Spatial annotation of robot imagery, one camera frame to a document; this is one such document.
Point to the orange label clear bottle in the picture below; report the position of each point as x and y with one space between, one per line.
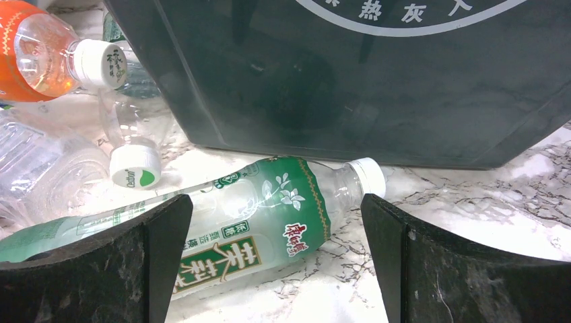
42 58

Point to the clear bottle green-white cap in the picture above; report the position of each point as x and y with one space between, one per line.
136 120

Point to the crushed clear water bottle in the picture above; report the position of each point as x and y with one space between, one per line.
48 171

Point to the green label tea bottle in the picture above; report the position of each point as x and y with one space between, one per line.
270 213

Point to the green label bottle by bin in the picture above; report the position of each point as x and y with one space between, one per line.
129 67

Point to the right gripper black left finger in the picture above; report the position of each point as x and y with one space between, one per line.
122 274

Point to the dark green plastic bin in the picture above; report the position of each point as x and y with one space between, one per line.
438 84

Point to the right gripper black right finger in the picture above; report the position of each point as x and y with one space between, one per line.
428 274

